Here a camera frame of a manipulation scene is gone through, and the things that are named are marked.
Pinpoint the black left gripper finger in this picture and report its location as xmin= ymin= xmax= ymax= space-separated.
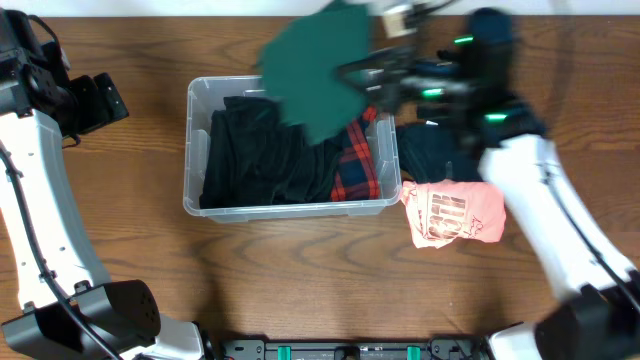
xmin=70 ymin=74 xmax=112 ymax=133
xmin=94 ymin=73 xmax=129 ymax=123

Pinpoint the dark green garment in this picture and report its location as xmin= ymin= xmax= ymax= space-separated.
xmin=257 ymin=1 xmax=371 ymax=144

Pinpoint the dark navy shirt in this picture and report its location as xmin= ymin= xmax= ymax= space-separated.
xmin=396 ymin=124 xmax=482 ymax=183

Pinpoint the red plaid flannel garment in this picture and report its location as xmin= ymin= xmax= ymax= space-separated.
xmin=330 ymin=106 xmax=381 ymax=202

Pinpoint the pink printed t-shirt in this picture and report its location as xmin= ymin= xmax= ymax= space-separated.
xmin=401 ymin=180 xmax=506 ymax=249

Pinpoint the clear plastic storage container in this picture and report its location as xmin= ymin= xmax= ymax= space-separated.
xmin=182 ymin=75 xmax=402 ymax=223

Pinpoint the black garment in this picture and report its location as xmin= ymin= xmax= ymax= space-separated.
xmin=199 ymin=96 xmax=343 ymax=209

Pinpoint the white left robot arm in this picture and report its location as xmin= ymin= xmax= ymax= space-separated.
xmin=1 ymin=10 xmax=214 ymax=359

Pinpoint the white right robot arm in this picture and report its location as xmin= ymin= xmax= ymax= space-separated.
xmin=336 ymin=8 xmax=639 ymax=359

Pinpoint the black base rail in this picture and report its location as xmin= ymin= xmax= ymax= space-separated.
xmin=221 ymin=336 xmax=492 ymax=360

